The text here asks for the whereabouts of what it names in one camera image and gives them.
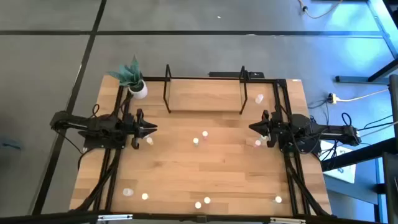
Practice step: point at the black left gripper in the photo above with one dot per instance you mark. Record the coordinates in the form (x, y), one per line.
(136, 124)

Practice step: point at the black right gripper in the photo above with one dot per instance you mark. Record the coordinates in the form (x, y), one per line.
(274, 129)

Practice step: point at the clear white medicine bottle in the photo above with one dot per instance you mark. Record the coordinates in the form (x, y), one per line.
(263, 137)
(127, 192)
(259, 98)

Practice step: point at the pink medicine bottle white cap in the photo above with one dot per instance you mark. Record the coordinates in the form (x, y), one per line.
(257, 143)
(198, 205)
(205, 134)

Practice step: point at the teal medicine bottle white cap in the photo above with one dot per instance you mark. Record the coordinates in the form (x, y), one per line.
(195, 141)

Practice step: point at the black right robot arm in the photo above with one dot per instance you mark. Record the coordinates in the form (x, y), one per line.
(311, 130)

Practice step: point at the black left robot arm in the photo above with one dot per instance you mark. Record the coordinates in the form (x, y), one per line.
(93, 124)

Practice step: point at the green succulent plant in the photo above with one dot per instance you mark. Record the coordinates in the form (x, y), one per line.
(129, 74)

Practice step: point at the black flat bar device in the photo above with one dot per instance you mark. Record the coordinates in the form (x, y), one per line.
(227, 74)

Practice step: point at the white box blue print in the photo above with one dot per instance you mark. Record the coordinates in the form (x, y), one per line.
(342, 172)

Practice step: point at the black front beam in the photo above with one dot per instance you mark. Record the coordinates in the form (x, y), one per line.
(46, 218)

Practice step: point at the silver metal bracket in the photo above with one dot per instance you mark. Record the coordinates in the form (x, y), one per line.
(287, 221)
(115, 217)

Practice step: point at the black desk frame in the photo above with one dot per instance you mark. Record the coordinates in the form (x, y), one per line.
(357, 154)

